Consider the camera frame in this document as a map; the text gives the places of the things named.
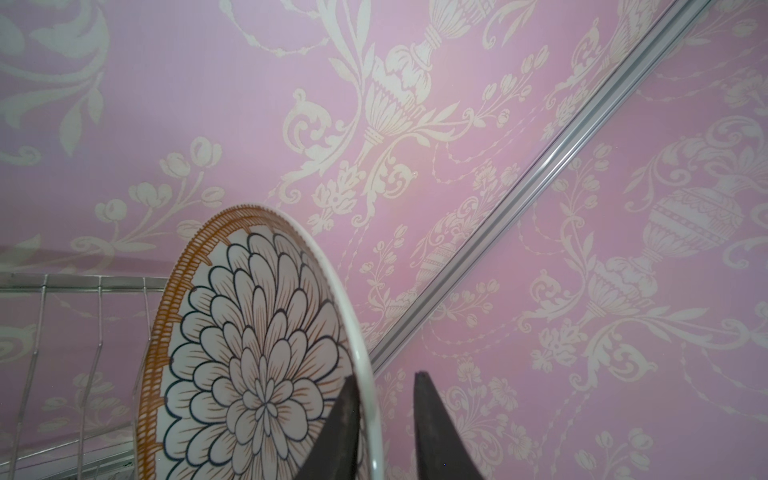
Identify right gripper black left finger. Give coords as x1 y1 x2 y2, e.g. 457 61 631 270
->
294 375 361 480

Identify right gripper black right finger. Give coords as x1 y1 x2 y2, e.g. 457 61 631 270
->
413 371 482 480

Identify white floral plate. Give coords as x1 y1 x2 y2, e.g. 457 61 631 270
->
135 205 385 479

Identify silver metal dish rack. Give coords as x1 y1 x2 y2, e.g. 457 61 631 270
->
1 273 166 479

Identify aluminium corner post right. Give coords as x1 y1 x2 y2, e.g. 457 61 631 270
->
371 0 713 373

